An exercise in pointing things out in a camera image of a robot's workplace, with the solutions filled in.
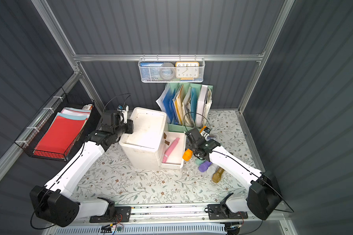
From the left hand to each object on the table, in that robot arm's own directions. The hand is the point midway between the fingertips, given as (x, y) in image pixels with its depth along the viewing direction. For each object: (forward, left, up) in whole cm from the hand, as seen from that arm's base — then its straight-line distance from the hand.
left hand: (129, 120), depth 79 cm
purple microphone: (-16, -42, -23) cm, 51 cm away
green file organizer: (+17, -33, -5) cm, 37 cm away
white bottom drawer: (-11, -25, -25) cm, 37 cm away
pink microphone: (-4, -21, -24) cm, 32 cm away
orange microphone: (-14, -32, -13) cm, 38 cm away
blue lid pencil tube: (-9, -41, 0) cm, 41 cm away
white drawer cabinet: (-16, -10, -3) cm, 19 cm away
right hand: (-7, -36, -11) cm, 39 cm away
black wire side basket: (+5, +36, +7) cm, 37 cm away
